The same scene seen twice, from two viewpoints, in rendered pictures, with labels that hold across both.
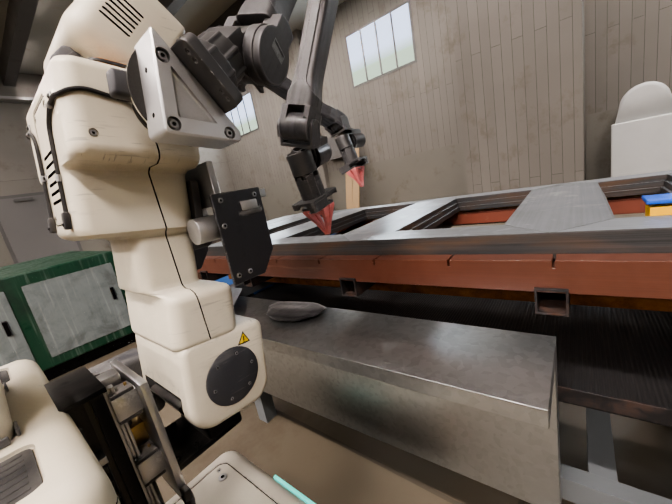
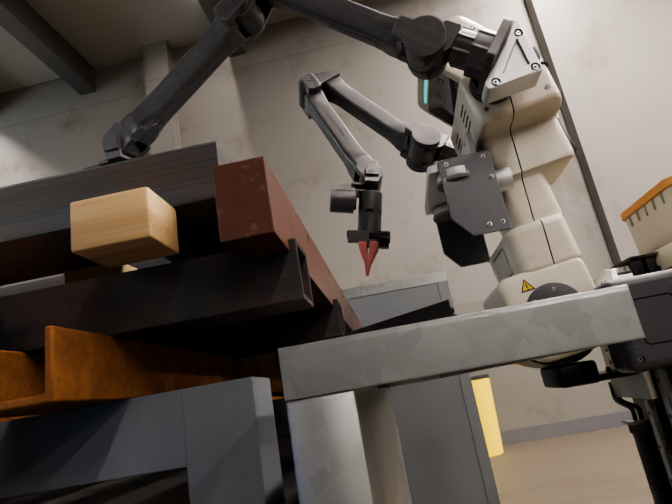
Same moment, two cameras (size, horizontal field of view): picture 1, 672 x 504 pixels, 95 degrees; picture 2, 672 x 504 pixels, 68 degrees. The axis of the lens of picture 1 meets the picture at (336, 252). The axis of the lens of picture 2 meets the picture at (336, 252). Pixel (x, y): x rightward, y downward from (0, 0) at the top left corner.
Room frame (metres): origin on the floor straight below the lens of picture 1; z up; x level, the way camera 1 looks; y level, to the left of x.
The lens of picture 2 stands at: (1.46, 0.90, 0.65)
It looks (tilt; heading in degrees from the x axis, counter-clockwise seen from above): 16 degrees up; 235
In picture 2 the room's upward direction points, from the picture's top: 10 degrees counter-clockwise
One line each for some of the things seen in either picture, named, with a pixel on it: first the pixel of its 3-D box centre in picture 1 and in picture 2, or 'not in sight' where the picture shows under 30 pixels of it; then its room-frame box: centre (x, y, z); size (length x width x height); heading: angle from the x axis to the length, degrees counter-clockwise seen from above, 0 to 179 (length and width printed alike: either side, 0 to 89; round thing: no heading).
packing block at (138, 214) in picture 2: not in sight; (127, 229); (1.38, 0.53, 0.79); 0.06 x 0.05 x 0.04; 141
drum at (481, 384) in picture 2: not in sight; (473, 415); (-1.81, -2.17, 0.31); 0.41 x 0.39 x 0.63; 139
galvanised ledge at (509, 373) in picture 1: (279, 322); (415, 373); (0.83, 0.20, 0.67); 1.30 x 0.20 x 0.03; 51
